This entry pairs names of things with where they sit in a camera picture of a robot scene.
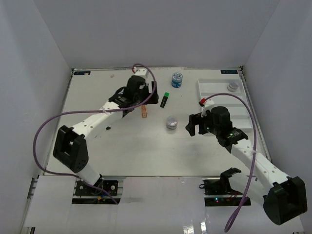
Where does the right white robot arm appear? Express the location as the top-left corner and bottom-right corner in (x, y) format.
(185, 106), (308, 225)

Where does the white compartment tray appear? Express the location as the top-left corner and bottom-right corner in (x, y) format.
(198, 79), (253, 134)

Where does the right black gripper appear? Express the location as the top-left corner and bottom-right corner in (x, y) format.
(185, 110), (220, 137)

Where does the right blue label sticker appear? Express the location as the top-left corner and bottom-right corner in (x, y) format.
(220, 70), (238, 75)

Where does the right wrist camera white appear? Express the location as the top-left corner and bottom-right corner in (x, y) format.
(199, 98), (215, 117)

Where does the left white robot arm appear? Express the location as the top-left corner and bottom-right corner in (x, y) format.
(53, 75), (158, 195)

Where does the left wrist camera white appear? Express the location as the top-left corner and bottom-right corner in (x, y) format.
(132, 68), (149, 79)

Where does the blue label sticker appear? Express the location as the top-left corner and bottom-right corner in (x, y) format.
(74, 71), (91, 76)
(220, 70), (238, 75)

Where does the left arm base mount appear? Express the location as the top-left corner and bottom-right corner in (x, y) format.
(72, 179), (123, 205)

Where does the green cap black highlighter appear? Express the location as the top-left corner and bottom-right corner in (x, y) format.
(160, 92), (169, 108)

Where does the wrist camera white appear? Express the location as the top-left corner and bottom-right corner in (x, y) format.
(132, 68), (149, 79)
(199, 98), (215, 117)

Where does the left blue label sticker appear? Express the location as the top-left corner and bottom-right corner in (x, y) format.
(74, 71), (91, 76)

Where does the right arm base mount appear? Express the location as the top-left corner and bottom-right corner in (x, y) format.
(199, 168), (243, 207)

